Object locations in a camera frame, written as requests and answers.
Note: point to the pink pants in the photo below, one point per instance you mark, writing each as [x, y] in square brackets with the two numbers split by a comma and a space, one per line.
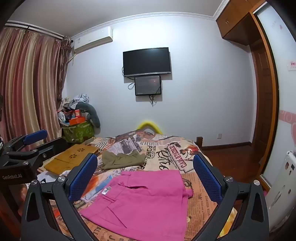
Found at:
[143, 204]

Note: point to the yellow curved object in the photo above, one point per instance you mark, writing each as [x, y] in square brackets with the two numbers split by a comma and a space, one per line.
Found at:
[149, 122]

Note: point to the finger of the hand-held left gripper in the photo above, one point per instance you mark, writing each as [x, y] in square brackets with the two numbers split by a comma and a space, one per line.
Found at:
[34, 136]
[54, 148]

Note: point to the white air conditioner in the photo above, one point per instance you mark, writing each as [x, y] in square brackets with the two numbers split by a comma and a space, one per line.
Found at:
[92, 39]

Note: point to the wooden overhead cabinet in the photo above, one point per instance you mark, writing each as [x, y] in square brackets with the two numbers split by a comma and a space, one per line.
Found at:
[235, 20]

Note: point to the olive green pants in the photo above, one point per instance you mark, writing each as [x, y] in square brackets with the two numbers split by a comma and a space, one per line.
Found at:
[122, 158]

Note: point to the small black monitor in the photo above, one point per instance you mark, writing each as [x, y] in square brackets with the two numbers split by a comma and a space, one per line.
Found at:
[148, 84]

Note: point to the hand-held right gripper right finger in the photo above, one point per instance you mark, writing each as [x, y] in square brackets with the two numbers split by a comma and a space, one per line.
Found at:
[205, 176]

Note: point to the pile of clothes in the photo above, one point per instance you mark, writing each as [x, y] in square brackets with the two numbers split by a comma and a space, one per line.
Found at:
[79, 99]

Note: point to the wooden bed post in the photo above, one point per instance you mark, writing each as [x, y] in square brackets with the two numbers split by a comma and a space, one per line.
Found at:
[199, 142]

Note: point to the wooden door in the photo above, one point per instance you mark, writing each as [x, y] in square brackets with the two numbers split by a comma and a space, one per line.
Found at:
[263, 104]

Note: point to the orange box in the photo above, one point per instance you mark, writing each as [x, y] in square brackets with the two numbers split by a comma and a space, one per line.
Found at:
[77, 120]

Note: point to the printed blanket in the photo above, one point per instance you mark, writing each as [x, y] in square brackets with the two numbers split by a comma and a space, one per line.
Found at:
[166, 150]

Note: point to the striped pink curtain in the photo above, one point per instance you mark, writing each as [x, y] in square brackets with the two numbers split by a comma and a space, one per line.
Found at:
[30, 81]

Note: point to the frosted sliding door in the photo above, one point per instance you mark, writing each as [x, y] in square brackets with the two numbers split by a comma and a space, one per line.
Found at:
[284, 97]

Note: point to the green storage box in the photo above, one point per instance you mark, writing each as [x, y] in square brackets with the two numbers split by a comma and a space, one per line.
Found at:
[78, 132]

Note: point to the grey plush pillow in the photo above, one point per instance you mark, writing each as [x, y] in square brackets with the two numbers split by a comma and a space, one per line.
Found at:
[93, 115]

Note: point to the black wall television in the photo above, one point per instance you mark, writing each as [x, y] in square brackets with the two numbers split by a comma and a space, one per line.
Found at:
[146, 61]

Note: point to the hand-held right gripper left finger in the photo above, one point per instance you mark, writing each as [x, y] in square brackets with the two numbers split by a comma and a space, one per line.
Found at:
[83, 176]

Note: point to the white curtain rail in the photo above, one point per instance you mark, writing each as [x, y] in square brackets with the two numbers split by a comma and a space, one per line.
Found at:
[34, 29]

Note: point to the white plastic frame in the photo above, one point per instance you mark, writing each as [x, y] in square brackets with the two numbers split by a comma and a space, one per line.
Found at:
[282, 185]

